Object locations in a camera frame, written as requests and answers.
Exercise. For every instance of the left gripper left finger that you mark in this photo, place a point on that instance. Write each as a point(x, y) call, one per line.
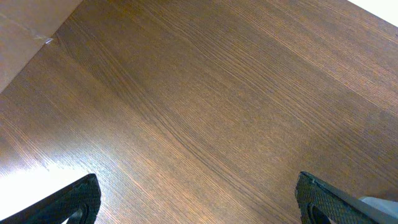
point(78, 202)

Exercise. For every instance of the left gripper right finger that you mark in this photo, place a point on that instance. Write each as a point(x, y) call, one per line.
point(320, 202)

